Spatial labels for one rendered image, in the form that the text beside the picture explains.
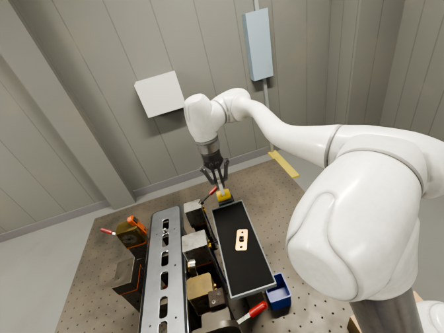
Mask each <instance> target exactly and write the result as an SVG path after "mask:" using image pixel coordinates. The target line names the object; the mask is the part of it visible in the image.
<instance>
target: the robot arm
mask: <svg viewBox="0 0 444 333"><path fill-rule="evenodd" d="M184 115H185V119H186V123H187V126H188V129H189V131H190V133H191V135H192V137H193V138H194V140H195V143H196V146H197V148H198V150H199V153H201V154H202V158H203V165H202V166H200V172H202V173H204V175H205V176H206V178H207V179H208V180H209V182H210V183H211V185H214V184H215V185H216V187H217V189H218V190H219V189H220V191H221V195H222V196H224V195H225V193H224V190H223V188H225V183H224V181H226V180H227V179H228V165H229V160H228V158H226V159H224V158H223V157H222V156H221V153H220V150H219V148H220V143H219V138H218V134H217V131H218V130H219V128H220V127H221V126H222V125H224V124H226V123H228V122H229V123H232V122H239V121H243V120H245V119H246V118H247V117H248V116H250V117H253V118H254V120H255V121H256V123H257V124H258V126H259V128H260V129H261V131H262V133H263V134H264V135H265V137H266V138H267V139H268V141H270V142H271V143H272V144H273V145H275V146H276V147H278V148H280V149H282V150H284V151H286V152H288V153H291V154H292V155H295V156H298V157H300V158H302V159H304V160H306V161H309V162H311V163H313V164H315V165H317V166H319V167H321V168H323V169H324V170H323V171H322V173H321V174H320V175H319V176H318V177H317V178H316V180H315V181H314V182H313V183H312V184H311V186H310V187H309V189H308V190H307V191H306V192H305V194H304V196H303V197H302V198H301V200H300V202H299V203H298V204H297V207H296V208H295V211H294V212H293V215H292V217H291V221H290V223H289V228H288V231H287V238H286V250H287V254H288V257H289V260H290V262H291V265H292V266H293V268H294V269H295V271H296V272H297V273H298V274H299V275H300V276H301V278H302V279H303V280H304V281H305V282H307V283H308V284H309V285H310V286H311V287H312V288H314V289H315V290H317V291H318V292H320V293H321V294H323V295H325V296H327V297H330V298H333V299H337V300H339V301H344V302H349V304H350V306H351V309H352V311H353V313H354V316H355V318H356V321H357V323H358V325H359V327H360V330H361V332H362V333H444V302H440V301H420V302H417V303H416V300H415V298H414V293H413V291H412V285H413V283H414V282H415V279H416V276H417V274H418V242H419V233H420V220H419V218H418V213H419V208H420V200H421V198H425V199H432V198H436V197H439V196H442V195H444V142H442V141H440V140H438V139H435V138H433V137H430V136H427V135H424V134H420V133H417V132H413V131H407V130H403V129H395V128H386V127H380V126H368V125H330V126H291V125H288V124H285V123H283V122H282V121H281V120H280V119H279V118H278V117H277V116H276V115H274V114H273V113H272V112H271V111H270V110H269V109H268V108H267V107H265V106H264V105H263V104H261V103H259V102H256V101H254V100H251V99H250V95H249V93H248V92H247V91H246V90H244V89H239V88H237V89H231V90H228V91H226V92H224V93H222V94H220V95H218V96H216V97H215V98H214V99H213V100H211V101H210V100H209V99H208V98H207V97H206V96H205V95H204V94H195V95H193V96H191V97H189V98H187V99H186V100H185V102H184ZM222 162H223V163H224V177H223V176H222V174H221V169H220V166H221V165H222ZM205 168H208V169H209V170H211V172H212V175H213V178H214V180H213V179H212V178H211V177H210V175H209V174H208V172H207V171H206V169H205ZM215 169H217V170H218V173H219V177H220V180H217V178H216V175H215V171H214V170H215Z"/></svg>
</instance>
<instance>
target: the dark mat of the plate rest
mask: <svg viewBox="0 0 444 333"><path fill-rule="evenodd" d="M213 216H214V219H215V224H216V227H217V233H218V237H219V242H220V245H221V251H222V254H223V259H224V263H225V268H226V272H227V277H228V280H229V286H230V289H231V295H232V296H235V295H238V294H241V293H245V292H247V291H251V290H253V289H257V288H259V287H263V286H265V285H269V284H271V283H274V280H273V278H272V275H271V273H270V270H269V268H268V265H267V263H266V261H265V258H264V255H263V254H262V251H261V248H260V245H259V244H258V241H257V239H256V236H255V234H254V231H253V229H252V226H251V224H250V221H249V219H248V216H247V214H246V211H245V209H244V206H243V204H242V202H239V203H234V204H232V205H228V206H225V207H222V208H219V209H215V210H213ZM243 229H246V230H247V231H248V235H247V248H246V250H236V242H237V231H238V230H243Z"/></svg>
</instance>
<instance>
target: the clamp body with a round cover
mask: <svg viewBox="0 0 444 333"><path fill-rule="evenodd" d="M186 287H187V298H188V300H189V302H191V304H192V306H193V307H194V308H195V310H196V312H197V313H198V315H203V314H204V313H208V312H210V311H212V310H211V309H210V307H209V297H208V292H209V291H213V290H215V289H217V285H216V284H215V283H214V281H213V279H212V276H211V274H210V273H206V274H202V275H199V276H196V277H192V278H190V279H188V280H187V281H186Z"/></svg>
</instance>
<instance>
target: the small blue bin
mask: <svg viewBox="0 0 444 333"><path fill-rule="evenodd" d="M274 278H275V281H276V284H277V287H273V288H271V289H267V290H265V292H266V295H267V297H268V301H269V302H270V306H271V308H272V310H273V311H274V310H277V309H280V308H283V307H286V306H289V305H291V292H290V290H289V288H288V286H287V283H286V281H285V279H284V276H283V274H282V273H281V272H280V273H277V274H274Z"/></svg>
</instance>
